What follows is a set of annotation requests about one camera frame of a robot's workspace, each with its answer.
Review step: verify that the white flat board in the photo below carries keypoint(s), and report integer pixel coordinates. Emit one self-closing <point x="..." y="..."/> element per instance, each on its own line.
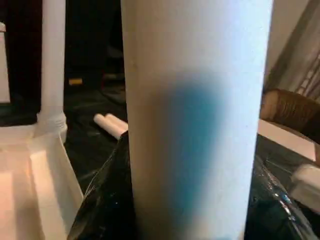
<point x="290" y="140"/>

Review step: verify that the black plastic mat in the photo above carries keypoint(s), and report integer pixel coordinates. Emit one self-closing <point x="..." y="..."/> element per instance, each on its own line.
<point x="85" y="140"/>

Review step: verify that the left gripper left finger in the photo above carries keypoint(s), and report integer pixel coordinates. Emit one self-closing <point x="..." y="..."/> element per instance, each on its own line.
<point x="110" y="200"/>

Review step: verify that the brown wicker basket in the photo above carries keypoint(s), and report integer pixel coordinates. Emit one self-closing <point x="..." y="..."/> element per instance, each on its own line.
<point x="290" y="107"/>

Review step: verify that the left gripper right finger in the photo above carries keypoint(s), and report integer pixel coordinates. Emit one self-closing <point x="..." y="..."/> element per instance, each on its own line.
<point x="270" y="210"/>

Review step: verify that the grey curtain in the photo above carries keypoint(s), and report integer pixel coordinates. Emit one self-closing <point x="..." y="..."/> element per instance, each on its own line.
<point x="295" y="45"/>

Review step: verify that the white plastic table top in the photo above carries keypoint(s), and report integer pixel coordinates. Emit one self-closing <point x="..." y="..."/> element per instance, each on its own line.
<point x="30" y="190"/>

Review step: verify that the small yellow tag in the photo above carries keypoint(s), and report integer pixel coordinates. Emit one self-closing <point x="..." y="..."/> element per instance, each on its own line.
<point x="75" y="81"/>

